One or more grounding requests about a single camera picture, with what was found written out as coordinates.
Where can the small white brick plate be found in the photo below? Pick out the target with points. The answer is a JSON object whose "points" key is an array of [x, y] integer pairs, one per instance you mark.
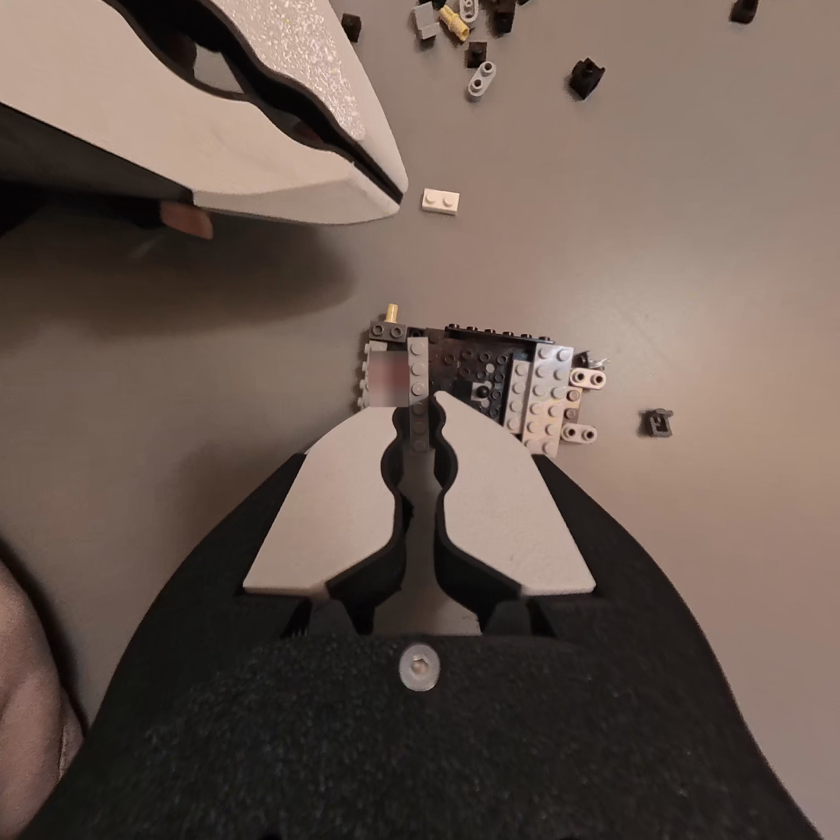
{"points": [[440, 201]]}

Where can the small dark clip piece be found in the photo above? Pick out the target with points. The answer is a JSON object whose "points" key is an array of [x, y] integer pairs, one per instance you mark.
{"points": [[656, 423]]}

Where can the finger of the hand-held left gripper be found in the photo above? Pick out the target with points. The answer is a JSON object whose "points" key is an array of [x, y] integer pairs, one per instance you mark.
{"points": [[164, 138], [308, 59]]}

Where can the long grey brick plate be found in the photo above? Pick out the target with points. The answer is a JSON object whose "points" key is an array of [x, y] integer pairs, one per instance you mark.
{"points": [[418, 367]]}

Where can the black brick car chassis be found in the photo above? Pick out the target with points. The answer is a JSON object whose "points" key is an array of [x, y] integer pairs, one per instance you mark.
{"points": [[459, 361]]}

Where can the person's left hand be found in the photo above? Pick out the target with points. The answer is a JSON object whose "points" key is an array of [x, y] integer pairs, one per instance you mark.
{"points": [[187, 220]]}

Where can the small black tile piece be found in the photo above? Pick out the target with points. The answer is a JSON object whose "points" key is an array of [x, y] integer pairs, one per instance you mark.
{"points": [[743, 10]]}

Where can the pile of small brick pieces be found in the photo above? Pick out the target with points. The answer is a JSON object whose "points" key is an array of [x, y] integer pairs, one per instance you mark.
{"points": [[482, 82]]}

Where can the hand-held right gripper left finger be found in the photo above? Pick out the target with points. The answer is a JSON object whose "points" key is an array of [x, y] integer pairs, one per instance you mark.
{"points": [[328, 525]]}

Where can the small black stud plate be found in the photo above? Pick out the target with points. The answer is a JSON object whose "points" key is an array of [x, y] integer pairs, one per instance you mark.
{"points": [[351, 27]]}

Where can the beige sweatshirt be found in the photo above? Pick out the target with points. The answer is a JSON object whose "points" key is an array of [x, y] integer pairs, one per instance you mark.
{"points": [[26, 656]]}

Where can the black clip brick piece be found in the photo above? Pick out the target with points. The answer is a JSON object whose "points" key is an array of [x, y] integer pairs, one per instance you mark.
{"points": [[587, 79]]}

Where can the grey desk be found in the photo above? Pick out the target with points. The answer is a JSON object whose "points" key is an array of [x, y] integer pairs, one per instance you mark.
{"points": [[656, 262]]}

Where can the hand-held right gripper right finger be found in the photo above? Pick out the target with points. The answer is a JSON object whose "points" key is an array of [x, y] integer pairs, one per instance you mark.
{"points": [[518, 525]]}

